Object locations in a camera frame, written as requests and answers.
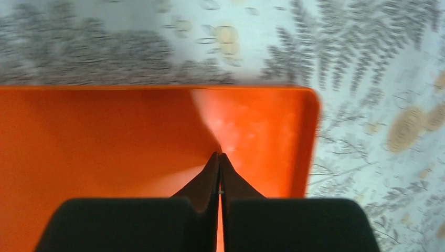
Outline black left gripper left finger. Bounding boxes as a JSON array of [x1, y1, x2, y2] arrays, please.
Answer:
[[35, 153, 220, 251]]

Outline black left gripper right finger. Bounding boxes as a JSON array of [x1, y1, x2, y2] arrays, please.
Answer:
[[220, 154, 379, 252]]

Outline orange tin lid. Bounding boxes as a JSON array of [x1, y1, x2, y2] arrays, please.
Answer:
[[1, 85, 322, 251]]

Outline floral patterned tablecloth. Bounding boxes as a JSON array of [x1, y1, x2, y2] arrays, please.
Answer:
[[1, 1, 444, 251]]

